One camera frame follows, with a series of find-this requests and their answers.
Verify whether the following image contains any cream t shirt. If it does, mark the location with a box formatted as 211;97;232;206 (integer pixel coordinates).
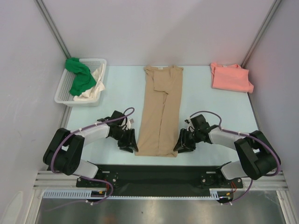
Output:
73;64;105;101

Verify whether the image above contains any aluminium frame rail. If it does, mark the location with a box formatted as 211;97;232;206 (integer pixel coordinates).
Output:
28;171;299;224

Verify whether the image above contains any white plastic basket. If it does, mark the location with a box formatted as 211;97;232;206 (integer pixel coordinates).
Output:
54;58;107;107

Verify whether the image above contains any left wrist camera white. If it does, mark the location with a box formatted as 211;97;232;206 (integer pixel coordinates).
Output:
121;118;134;130

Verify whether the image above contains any pink folded t shirt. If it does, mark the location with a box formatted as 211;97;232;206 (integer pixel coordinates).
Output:
210;63;254;93

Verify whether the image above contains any right corner aluminium post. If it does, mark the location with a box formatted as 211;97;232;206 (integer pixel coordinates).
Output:
241;0;284;68

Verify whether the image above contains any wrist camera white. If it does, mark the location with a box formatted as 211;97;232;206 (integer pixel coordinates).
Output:
185;119;194;132
121;118;134;130

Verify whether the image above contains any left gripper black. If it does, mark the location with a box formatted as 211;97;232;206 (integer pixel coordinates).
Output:
111;127;138;153

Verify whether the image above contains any white slotted cable duct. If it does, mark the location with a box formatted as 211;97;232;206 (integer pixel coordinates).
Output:
43;189;232;200

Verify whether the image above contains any left corner aluminium post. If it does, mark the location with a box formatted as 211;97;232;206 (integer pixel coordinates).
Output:
34;0;71;58

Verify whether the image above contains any corner aluminium post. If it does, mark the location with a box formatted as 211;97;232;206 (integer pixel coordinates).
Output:
34;0;71;58
241;0;284;68

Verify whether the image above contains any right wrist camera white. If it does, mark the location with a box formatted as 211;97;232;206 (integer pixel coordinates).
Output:
185;119;194;132

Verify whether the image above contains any green t shirt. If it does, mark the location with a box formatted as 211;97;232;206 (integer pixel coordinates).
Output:
65;57;96;96

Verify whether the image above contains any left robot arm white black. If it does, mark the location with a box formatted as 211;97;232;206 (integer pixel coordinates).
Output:
43;107;138;187

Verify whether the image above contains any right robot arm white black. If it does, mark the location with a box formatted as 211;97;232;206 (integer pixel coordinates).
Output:
173;114;281;187

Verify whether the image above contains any tan t shirt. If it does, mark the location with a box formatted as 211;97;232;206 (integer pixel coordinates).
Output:
135;65;184;157

